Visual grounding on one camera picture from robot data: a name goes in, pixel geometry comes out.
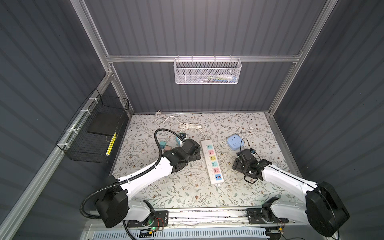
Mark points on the round light blue socket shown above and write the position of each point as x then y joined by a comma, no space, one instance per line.
235,142

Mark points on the long white power strip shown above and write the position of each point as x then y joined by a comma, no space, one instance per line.
215,173

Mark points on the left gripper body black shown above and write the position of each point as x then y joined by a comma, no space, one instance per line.
194,157

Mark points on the aluminium rail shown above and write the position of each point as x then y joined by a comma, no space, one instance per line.
221,216

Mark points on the black wire mesh basket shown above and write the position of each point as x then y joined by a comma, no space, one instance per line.
87,138

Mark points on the white wire mesh basket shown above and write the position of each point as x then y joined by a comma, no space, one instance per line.
207,71

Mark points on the floral table mat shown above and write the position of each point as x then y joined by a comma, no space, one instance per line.
191,187

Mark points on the teal blue power strip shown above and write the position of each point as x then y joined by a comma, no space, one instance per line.
179,142

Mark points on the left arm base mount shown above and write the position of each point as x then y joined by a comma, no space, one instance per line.
155,219

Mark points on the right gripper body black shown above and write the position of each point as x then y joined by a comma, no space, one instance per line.
239,167

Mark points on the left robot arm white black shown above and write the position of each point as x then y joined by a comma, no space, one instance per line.
116,205

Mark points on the teal charger cube upper left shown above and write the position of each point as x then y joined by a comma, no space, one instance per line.
163,144

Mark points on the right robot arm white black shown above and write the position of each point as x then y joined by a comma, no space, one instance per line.
319,204

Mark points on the pink charger cube left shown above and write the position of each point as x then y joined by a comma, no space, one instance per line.
167,148

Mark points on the white vent grille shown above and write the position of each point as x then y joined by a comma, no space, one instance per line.
203,233

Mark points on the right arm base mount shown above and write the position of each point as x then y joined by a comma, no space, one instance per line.
264,214

